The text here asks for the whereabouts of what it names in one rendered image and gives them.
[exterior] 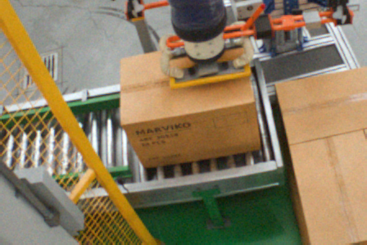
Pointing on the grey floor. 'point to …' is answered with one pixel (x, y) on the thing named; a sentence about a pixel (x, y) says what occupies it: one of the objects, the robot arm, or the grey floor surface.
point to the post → (144, 34)
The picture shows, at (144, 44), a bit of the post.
